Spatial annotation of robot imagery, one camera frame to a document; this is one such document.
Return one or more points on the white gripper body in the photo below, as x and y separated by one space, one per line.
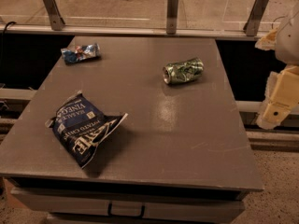
289 42

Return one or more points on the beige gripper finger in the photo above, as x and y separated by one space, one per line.
281 97
267 42

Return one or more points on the crushed green soda can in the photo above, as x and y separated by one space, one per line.
183 72

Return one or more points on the blue potato chips bag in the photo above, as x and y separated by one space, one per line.
81 127

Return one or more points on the grey metal bracket right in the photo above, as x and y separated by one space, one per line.
252 25

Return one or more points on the grey metal bracket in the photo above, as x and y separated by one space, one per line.
252 25
172 17
56 20

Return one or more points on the grey metal bracket middle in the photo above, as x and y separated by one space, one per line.
172 17

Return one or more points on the grey metal bracket left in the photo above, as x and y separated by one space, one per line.
56 20

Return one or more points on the grey drawer with black handle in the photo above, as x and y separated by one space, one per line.
112 207

